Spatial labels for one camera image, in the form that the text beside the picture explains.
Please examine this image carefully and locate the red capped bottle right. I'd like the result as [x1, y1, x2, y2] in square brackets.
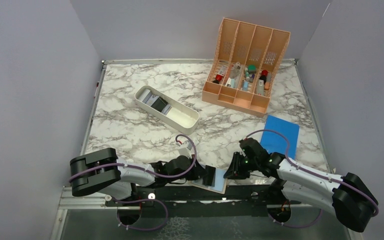
[259, 70, 269, 84]

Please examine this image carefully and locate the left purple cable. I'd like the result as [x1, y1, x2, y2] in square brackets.
[68, 134, 198, 232]

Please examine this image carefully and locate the peach plastic desk organizer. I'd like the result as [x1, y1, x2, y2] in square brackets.
[202, 18, 291, 117]

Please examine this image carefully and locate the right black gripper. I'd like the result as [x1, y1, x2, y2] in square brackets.
[224, 151, 259, 179]

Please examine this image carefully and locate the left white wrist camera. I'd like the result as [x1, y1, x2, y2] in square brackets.
[178, 140, 194, 159]

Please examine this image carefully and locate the blue flat board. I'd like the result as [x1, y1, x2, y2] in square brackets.
[260, 115, 300, 160]

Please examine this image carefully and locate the white oblong plastic tray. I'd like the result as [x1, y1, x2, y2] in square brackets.
[134, 85, 200, 135]

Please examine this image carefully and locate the green capped bottle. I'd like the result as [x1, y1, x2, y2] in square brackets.
[247, 64, 257, 75]

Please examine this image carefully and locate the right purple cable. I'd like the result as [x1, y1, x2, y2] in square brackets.
[243, 129, 380, 229]

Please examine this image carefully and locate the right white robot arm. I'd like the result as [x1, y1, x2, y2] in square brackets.
[223, 137, 379, 233]

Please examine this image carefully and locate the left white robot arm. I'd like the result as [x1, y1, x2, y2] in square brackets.
[69, 147, 208, 206]

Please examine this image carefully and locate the stack of cards in tray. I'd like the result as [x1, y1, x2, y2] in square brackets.
[138, 89, 172, 115]

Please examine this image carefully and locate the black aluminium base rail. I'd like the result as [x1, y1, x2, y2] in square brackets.
[58, 184, 332, 220]

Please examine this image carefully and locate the purple cable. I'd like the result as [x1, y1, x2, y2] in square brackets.
[243, 129, 380, 229]
[68, 134, 198, 232]

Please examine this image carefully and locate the orange marker pen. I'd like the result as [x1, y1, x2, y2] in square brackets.
[264, 72, 272, 90]

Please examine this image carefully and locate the red capped black bottle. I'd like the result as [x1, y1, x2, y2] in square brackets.
[212, 74, 224, 84]

